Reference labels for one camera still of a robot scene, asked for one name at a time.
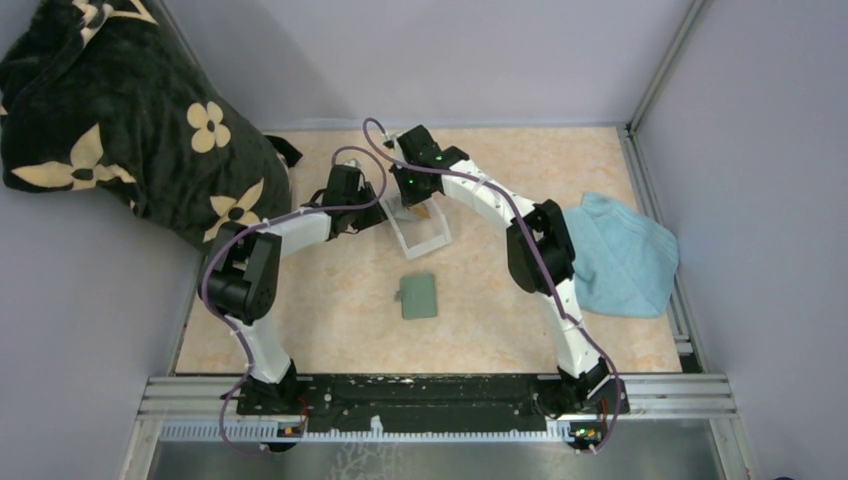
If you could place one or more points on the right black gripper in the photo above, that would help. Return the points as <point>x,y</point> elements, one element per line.
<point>409,199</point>

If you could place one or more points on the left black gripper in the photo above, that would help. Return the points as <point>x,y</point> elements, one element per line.
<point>375,216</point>

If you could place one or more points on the yellow credit card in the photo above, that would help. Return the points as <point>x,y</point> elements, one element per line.
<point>420,211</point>

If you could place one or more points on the translucent white plastic bin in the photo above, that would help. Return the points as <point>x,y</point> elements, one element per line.
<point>416,237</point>

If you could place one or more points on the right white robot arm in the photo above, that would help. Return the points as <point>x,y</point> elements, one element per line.
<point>540,257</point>

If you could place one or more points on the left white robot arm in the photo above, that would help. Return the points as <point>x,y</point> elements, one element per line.
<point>241,279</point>

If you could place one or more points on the light blue towel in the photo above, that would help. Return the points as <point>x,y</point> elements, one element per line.
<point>625,261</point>

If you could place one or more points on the black floral blanket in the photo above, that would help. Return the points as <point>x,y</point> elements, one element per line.
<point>100,95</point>

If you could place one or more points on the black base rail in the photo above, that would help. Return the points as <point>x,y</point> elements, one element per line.
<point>432,404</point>

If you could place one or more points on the aluminium frame rail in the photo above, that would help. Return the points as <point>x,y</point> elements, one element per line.
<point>205,408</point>

